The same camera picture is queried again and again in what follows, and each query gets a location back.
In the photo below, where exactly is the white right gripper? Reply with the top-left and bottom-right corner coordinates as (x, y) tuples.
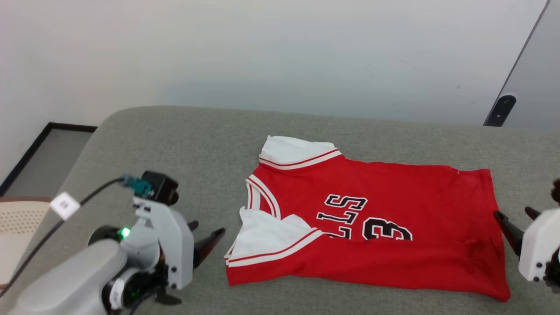
(494, 206), (560, 283)

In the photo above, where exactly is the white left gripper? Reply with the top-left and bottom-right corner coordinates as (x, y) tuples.
(133, 196), (226, 306)

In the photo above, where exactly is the red white basketball jersey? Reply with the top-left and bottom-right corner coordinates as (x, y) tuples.
(224, 135), (511, 302)

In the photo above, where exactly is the grey door panel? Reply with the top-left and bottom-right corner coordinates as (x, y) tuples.
(483, 0), (560, 132)

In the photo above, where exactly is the beige perforated stool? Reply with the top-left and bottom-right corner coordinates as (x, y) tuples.
(0, 197), (53, 289)

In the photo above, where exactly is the black baseboard strip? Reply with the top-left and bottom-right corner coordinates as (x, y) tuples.
(0, 122), (98, 197)

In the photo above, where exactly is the teal left cable connector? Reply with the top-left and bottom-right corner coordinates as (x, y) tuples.
(120, 175), (153, 196)

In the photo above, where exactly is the black wall door stopper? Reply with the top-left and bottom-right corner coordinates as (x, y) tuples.
(483, 95), (517, 127)

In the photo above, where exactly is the white cable label tag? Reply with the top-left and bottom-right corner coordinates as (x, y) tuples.
(49, 192), (81, 221)

